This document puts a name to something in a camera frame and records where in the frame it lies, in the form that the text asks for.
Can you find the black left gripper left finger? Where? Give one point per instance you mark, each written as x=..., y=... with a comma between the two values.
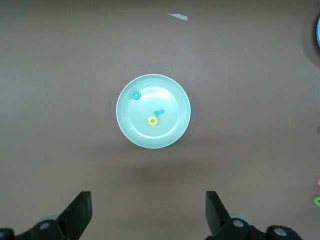
x=73, y=220

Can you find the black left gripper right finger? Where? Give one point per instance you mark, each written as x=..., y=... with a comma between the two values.
x=220, y=226

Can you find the yellow foam letter d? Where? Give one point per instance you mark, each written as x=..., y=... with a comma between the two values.
x=149, y=121

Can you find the teal foam letter l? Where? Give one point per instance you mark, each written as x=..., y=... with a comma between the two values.
x=160, y=112

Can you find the teal foam letter c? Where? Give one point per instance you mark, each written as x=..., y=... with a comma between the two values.
x=133, y=96

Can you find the green foam letter u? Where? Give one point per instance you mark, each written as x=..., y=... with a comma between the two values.
x=317, y=200

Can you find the light green round plate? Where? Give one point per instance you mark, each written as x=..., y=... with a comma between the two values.
x=170, y=130

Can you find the white paper scrap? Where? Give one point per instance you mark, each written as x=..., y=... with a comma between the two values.
x=178, y=16

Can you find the blue round plate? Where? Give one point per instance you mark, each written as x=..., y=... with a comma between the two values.
x=318, y=31

